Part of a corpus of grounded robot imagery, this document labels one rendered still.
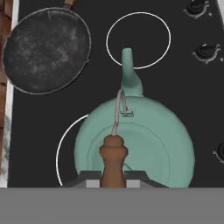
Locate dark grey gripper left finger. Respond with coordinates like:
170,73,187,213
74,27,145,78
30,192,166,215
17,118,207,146
63,171,102,189

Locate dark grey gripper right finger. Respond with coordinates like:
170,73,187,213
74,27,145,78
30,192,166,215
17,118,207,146
124,171,166,189

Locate teal kettle with wooden handle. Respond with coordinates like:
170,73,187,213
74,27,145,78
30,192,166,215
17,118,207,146
73,47,195,189

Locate black hob knob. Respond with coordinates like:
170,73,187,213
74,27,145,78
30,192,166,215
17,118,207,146
192,43,221,65
183,0,212,19
213,142,224,165

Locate black hob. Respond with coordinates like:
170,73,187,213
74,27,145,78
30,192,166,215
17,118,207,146
7,0,224,189

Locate dark grey frying pan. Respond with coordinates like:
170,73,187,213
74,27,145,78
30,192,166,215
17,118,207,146
2,0,92,95

